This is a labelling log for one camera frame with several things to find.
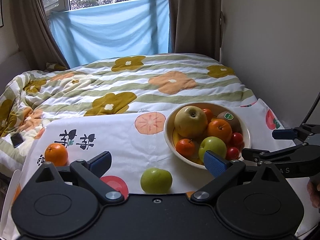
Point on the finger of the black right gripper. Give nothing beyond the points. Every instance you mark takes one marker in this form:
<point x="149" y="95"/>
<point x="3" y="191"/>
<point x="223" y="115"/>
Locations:
<point x="287" y="134"/>
<point x="254" y="155"/>

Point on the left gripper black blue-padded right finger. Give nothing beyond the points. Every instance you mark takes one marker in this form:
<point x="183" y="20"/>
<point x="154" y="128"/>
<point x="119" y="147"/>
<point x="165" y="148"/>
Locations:
<point x="225" y="173"/>

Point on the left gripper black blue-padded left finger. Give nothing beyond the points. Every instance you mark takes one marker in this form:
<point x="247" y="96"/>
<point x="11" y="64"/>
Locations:
<point x="87" y="174"/>

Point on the red cherry tomato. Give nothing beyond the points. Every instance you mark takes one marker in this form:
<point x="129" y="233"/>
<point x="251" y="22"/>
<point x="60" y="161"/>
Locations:
<point x="236" y="141"/>
<point x="232" y="153"/>

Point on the green apple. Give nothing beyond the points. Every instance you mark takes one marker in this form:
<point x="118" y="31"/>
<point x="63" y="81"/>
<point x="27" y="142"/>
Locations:
<point x="156" y="181"/>
<point x="213" y="144"/>

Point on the large orange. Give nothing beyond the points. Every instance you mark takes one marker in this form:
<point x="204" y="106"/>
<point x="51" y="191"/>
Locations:
<point x="221" y="129"/>

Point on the yellow-green apple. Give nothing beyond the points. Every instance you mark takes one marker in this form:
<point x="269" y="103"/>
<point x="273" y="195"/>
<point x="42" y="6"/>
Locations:
<point x="190" y="122"/>

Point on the person's right hand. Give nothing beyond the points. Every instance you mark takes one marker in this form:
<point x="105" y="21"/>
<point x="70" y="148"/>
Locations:
<point x="313" y="191"/>

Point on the orange at left edge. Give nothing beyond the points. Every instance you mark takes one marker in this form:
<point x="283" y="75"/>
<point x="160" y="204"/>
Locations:
<point x="57" y="154"/>

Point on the brown kiwi with sticker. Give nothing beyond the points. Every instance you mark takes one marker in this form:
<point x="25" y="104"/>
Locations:
<point x="230" y="118"/>

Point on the white fruit print tablecloth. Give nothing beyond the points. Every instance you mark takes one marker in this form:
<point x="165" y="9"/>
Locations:
<point x="133" y="152"/>

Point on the cream duck print bowl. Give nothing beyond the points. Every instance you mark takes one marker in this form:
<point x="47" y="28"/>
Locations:
<point x="171" y="136"/>

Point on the black smartphone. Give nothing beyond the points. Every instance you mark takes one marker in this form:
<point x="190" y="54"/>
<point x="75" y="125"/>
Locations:
<point x="16" y="140"/>

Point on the floral striped quilt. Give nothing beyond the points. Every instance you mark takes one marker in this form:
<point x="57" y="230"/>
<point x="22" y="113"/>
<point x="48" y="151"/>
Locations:
<point x="130" y="84"/>

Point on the brown left curtain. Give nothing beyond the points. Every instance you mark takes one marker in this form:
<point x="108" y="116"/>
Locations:
<point x="33" y="34"/>

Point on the brown curtain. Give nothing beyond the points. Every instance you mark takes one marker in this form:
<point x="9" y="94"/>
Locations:
<point x="195" y="27"/>
<point x="33" y="34"/>

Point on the brown right curtain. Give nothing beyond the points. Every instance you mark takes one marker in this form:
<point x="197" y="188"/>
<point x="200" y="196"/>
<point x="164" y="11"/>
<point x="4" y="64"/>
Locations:
<point x="195" y="27"/>

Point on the light blue window cloth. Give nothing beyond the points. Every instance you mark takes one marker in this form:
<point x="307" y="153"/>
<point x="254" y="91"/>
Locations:
<point x="130" y="28"/>

